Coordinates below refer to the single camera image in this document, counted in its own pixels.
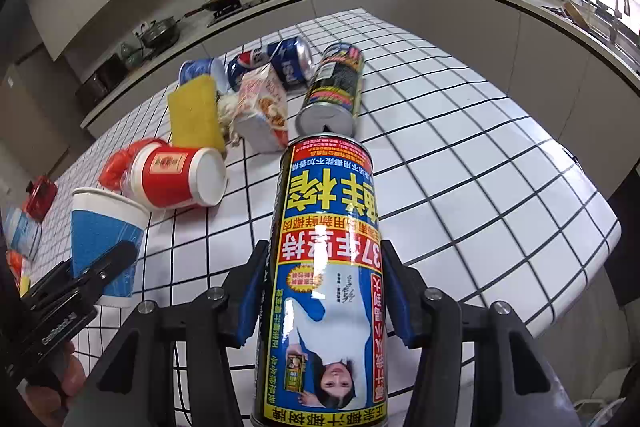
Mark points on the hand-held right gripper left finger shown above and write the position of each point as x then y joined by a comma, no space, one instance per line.
252,299

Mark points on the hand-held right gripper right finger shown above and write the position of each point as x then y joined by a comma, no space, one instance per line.
400,304

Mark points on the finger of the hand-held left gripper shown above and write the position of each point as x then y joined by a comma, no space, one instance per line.
50,279
107,267

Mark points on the blue white paper cup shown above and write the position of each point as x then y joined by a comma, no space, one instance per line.
100,232

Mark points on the yellow black juice can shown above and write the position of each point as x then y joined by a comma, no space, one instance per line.
325,257

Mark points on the orange plastic bag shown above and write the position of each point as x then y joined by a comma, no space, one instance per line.
114,167

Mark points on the steel wool scrubber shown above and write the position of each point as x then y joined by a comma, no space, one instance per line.
227,109

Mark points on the person's left hand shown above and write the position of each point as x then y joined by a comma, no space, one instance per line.
60,377

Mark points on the small yellow item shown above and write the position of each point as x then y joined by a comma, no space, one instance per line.
25,284

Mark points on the red packet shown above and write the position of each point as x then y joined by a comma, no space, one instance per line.
15,263

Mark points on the white blue-label jar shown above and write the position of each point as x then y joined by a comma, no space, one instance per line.
20,234

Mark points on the red plastic container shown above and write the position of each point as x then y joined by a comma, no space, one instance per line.
40,199

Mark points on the red white instant cup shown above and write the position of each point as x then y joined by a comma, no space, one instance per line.
170,177

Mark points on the grey tall cabinet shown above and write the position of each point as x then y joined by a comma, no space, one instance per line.
35,117

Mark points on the yellow scouring sponge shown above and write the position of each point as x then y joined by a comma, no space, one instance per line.
192,117

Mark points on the dark cooking pot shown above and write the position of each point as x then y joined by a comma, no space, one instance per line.
100,79

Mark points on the printed food carton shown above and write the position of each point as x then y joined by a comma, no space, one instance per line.
262,107

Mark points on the green teapot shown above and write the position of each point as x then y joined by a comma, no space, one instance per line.
132,57

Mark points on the blue round tub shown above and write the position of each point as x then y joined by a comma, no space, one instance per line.
200,69

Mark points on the black yellow drink can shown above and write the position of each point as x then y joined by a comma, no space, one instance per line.
332,87

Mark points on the pot with glass lid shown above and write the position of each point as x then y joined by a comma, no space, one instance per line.
157,32

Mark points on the blue cola can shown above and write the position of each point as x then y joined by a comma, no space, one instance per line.
286,59

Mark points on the sink faucet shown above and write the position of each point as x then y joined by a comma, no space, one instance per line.
615,24

